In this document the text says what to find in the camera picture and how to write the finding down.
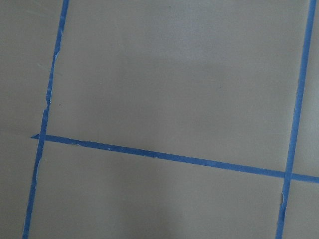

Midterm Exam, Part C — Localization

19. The blue tape strip crosswise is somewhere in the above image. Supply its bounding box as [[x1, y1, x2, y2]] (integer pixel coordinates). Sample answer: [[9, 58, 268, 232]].
[[30, 133, 319, 184]]

